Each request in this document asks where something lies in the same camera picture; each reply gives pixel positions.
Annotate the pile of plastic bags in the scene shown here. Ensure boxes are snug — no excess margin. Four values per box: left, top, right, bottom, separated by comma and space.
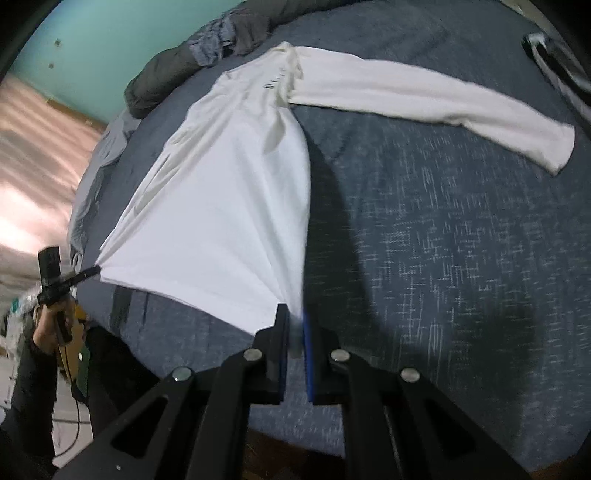
0, 286, 42, 370

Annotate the dark grey rolled duvet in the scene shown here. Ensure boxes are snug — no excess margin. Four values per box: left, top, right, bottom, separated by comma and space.
124, 0, 356, 119

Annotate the wooden window frame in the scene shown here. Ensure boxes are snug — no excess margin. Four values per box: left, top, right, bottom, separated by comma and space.
46, 99, 110, 128

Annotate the light grey sheet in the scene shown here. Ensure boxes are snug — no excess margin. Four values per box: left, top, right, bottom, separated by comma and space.
68, 111, 139, 269

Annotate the person's left hand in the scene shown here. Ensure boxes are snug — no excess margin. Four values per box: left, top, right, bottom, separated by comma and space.
31, 299, 77, 357

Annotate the white long-sleeve shirt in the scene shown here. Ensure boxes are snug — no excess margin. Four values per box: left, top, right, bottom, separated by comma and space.
98, 41, 576, 336

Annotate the black cable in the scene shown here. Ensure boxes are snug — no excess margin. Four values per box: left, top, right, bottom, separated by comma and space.
54, 342, 94, 459

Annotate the person's left forearm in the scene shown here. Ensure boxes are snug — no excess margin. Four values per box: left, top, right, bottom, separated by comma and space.
0, 337, 59, 463

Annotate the blue-grey checked garment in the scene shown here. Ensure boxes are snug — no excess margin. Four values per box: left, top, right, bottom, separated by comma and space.
188, 11, 242, 68

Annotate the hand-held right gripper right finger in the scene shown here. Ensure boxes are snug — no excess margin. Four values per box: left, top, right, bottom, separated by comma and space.
302, 314, 532, 480

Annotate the bed with blue woven sheet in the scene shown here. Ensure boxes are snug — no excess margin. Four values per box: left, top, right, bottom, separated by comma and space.
69, 0, 591, 472

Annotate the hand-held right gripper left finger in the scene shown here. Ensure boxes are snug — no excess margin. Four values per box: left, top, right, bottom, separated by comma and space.
53, 303, 291, 480

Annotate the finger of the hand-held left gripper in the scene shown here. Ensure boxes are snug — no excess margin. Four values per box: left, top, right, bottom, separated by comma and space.
68, 265, 101, 285

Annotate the black and white striped garment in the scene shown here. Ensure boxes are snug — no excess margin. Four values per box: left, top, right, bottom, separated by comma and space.
522, 32, 591, 121

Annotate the dark grey garment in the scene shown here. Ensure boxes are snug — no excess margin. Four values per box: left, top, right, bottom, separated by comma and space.
226, 8, 274, 57

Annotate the pink curtain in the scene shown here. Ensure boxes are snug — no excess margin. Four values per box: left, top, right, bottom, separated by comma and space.
0, 74, 112, 302

